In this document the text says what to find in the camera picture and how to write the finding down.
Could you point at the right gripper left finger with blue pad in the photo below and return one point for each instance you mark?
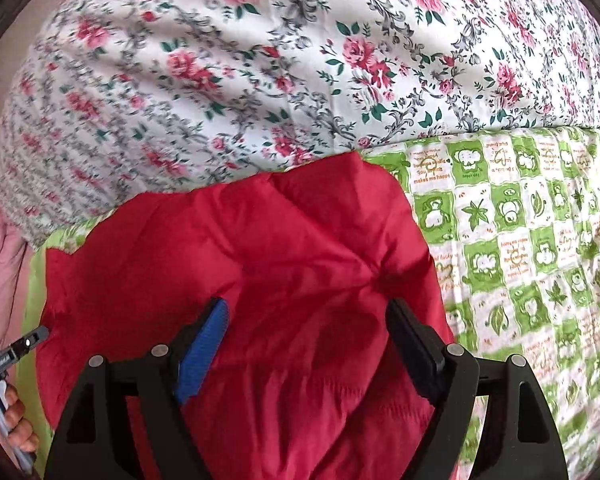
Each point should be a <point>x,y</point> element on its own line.
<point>94,437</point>

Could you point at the red padded jacket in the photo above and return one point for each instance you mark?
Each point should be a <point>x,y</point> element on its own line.
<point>306,383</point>

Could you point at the person's left hand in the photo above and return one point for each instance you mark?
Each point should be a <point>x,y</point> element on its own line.
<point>20,430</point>

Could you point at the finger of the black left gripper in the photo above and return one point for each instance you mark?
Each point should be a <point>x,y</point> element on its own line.
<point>28,342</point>

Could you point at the pink blanket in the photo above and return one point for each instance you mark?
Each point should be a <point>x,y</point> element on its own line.
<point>15,255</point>

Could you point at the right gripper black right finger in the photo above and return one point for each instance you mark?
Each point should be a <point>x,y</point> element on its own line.
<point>519,437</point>

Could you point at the green checkered bed sheet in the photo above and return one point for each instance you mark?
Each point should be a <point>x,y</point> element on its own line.
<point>512,220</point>

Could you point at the floral white pink quilt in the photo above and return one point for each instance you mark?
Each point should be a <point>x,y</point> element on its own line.
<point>120,97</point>

